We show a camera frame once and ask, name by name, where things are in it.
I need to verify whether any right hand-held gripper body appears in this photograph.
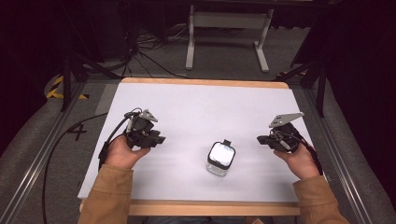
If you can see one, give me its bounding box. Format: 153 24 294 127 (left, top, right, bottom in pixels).
268 111 306 154

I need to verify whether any aluminium floor rail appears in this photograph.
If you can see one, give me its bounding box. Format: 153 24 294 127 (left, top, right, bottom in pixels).
303 88 375 224
0 81 89 224

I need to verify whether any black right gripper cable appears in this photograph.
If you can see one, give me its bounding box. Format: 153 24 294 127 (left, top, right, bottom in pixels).
270 128 325 175

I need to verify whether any black tripod stand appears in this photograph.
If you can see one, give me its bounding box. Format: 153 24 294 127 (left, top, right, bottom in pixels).
273 46 329 119
59 0 123 113

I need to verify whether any person's right hand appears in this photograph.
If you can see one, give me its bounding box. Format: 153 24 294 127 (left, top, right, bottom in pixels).
273 143 321 180

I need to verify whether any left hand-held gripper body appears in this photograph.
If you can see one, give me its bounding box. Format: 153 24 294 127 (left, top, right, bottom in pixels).
123 108 159 149

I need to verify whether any yellow black hazard tape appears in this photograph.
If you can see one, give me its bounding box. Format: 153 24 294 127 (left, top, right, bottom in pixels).
46 75 91 101

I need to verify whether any clear jar with black-rimmed lid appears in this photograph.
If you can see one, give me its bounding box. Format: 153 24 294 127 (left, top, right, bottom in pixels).
205 139 237 178

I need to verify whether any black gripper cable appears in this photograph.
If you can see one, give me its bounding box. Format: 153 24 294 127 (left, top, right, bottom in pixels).
270 128 325 175
41 107 143 224

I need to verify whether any white table sheet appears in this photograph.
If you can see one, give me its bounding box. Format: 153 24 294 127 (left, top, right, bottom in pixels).
77 81 314 203

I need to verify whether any white metal stand frame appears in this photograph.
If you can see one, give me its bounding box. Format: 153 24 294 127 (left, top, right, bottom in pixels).
185 4 276 74

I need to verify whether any person's left hand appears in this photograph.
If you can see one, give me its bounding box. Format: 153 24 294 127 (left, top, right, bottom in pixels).
104 134 151 171

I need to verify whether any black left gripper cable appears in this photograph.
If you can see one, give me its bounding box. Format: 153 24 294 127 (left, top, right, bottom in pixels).
41 107 143 224

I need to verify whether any bundle of floor cables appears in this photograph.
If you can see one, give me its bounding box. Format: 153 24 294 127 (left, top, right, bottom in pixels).
122 22 194 80

